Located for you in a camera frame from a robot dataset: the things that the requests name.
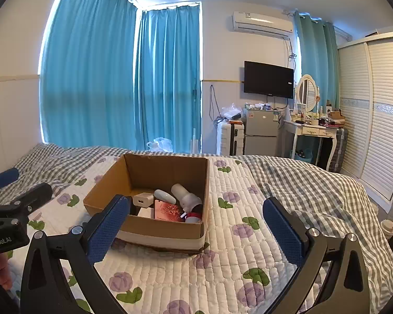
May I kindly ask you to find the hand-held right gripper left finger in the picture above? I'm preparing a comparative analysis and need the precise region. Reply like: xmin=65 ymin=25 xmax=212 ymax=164
xmin=20 ymin=194 xmax=132 ymax=314

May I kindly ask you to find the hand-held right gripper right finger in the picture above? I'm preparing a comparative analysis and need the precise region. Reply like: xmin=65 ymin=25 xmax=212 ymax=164
xmin=263 ymin=197 xmax=379 ymax=314

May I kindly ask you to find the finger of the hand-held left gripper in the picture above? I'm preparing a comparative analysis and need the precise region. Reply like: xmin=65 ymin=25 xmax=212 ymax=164
xmin=0 ymin=167 xmax=20 ymax=197
xmin=10 ymin=182 xmax=53 ymax=206

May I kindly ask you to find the small white plug adapter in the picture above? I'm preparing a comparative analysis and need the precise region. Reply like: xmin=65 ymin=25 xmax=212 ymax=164
xmin=133 ymin=192 xmax=154 ymax=208

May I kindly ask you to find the cardboard box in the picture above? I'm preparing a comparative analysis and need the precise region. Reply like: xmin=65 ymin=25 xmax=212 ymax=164
xmin=83 ymin=153 xmax=211 ymax=254

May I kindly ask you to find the pink rose-patterned box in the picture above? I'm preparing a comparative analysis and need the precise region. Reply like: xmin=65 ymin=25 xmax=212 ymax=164
xmin=153 ymin=199 xmax=184 ymax=223

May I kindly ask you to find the white oval case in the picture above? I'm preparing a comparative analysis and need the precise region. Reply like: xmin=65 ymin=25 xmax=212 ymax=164
xmin=154 ymin=189 xmax=177 ymax=205

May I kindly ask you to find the white handheld device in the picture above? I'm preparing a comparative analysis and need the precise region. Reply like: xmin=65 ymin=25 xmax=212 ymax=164
xmin=170 ymin=183 xmax=204 ymax=211

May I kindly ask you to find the person's left hand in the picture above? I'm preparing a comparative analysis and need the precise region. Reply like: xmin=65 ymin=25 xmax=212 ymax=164
xmin=0 ymin=253 xmax=12 ymax=291

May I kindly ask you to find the white floral quilt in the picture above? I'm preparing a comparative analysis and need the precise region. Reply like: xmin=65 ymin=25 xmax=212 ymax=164
xmin=0 ymin=155 xmax=302 ymax=314

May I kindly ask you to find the teal basket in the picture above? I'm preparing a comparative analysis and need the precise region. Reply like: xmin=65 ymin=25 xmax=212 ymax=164
xmin=291 ymin=149 xmax=313 ymax=162

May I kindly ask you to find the white plastic bag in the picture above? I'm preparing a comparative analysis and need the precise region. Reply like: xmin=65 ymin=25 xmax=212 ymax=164
xmin=146 ymin=137 xmax=173 ymax=153

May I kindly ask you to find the silver small fridge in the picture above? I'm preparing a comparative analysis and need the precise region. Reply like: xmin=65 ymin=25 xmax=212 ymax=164
xmin=244 ymin=108 xmax=279 ymax=156

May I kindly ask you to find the white dressing table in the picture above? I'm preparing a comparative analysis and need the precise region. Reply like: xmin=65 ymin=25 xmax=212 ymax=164
xmin=283 ymin=118 xmax=343 ymax=171

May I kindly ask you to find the white cup with red straw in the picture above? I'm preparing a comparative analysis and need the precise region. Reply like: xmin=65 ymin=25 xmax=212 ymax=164
xmin=381 ymin=214 xmax=393 ymax=239

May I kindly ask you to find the white suitcase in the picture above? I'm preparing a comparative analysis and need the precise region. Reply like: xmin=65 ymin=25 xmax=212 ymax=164
xmin=217 ymin=122 xmax=244 ymax=155

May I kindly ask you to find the dressing table clutter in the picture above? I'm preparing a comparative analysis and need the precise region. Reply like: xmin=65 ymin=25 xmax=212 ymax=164
xmin=290 ymin=100 xmax=346 ymax=128

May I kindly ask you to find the row of items atop fridge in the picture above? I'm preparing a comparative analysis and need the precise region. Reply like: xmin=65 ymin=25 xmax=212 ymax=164
xmin=244 ymin=102 xmax=282 ymax=111

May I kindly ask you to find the clear plastic bag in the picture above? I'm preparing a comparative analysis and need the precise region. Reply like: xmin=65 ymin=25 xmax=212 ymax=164
xmin=221 ymin=103 xmax=243 ymax=120

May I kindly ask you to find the wide blue curtain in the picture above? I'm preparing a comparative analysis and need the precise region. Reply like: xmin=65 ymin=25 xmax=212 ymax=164
xmin=39 ymin=0 xmax=138 ymax=151

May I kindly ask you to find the white oval mirror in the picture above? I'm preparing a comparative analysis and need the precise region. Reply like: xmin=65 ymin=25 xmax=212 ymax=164
xmin=296 ymin=74 xmax=318 ymax=112

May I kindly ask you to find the white louvred wardrobe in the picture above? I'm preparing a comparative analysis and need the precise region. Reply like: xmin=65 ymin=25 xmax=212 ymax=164
xmin=337 ymin=31 xmax=393 ymax=211

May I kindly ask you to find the narrow blue curtain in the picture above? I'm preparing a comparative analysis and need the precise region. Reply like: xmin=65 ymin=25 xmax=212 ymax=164
xmin=136 ymin=5 xmax=204 ymax=154

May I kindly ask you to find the teal curtain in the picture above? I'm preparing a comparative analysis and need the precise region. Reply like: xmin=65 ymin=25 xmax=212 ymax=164
xmin=295 ymin=13 xmax=340 ymax=112

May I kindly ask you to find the white air conditioner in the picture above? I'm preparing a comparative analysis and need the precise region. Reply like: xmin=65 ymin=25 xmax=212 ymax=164
xmin=232 ymin=11 xmax=294 ymax=38

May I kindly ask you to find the hanging wall cable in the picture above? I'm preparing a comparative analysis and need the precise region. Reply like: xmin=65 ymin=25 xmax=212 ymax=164
xmin=210 ymin=84 xmax=220 ymax=123

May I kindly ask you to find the black wall television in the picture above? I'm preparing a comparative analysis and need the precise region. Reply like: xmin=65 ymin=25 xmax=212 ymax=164
xmin=244 ymin=60 xmax=294 ymax=99

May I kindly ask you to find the air conditioner cable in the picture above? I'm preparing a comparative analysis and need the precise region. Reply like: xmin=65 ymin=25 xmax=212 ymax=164
xmin=286 ymin=37 xmax=298 ymax=61

